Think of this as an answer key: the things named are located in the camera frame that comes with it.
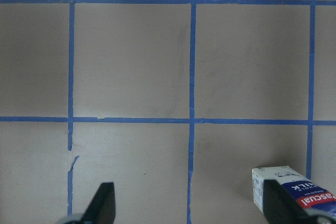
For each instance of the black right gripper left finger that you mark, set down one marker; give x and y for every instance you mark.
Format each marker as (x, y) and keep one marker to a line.
(102, 208)

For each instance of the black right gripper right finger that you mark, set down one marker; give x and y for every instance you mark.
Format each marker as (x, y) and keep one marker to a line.
(279, 207)

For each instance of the Pascual milk carton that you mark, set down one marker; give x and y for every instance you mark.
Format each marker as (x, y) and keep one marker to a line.
(305, 192)

